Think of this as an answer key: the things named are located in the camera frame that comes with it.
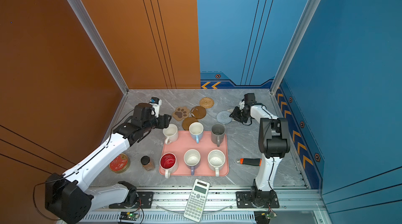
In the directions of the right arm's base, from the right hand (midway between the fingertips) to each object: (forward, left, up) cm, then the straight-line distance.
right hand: (231, 116), depth 99 cm
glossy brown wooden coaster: (+7, +22, -4) cm, 24 cm away
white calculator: (-47, +21, -4) cm, 51 cm away
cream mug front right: (-27, +11, -3) cm, 30 cm away
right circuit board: (-52, -10, -6) cm, 53 cm away
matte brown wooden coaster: (0, +29, -5) cm, 30 cm away
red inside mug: (-28, +37, -5) cm, 47 cm away
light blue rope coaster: (+2, +5, -4) cm, 6 cm away
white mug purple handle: (-26, +24, -3) cm, 35 cm away
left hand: (-10, +37, +16) cm, 41 cm away
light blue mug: (-11, +22, +1) cm, 25 cm away
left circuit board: (-52, +52, -6) cm, 73 cm away
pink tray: (-15, +30, -8) cm, 34 cm away
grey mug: (-13, +9, +1) cm, 16 cm away
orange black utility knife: (-27, -9, -5) cm, 29 cm away
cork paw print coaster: (+5, +33, -3) cm, 34 cm away
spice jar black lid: (-32, +45, +5) cm, 55 cm away
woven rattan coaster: (+15, +16, -4) cm, 22 cm away
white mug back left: (-12, +37, +1) cm, 39 cm away
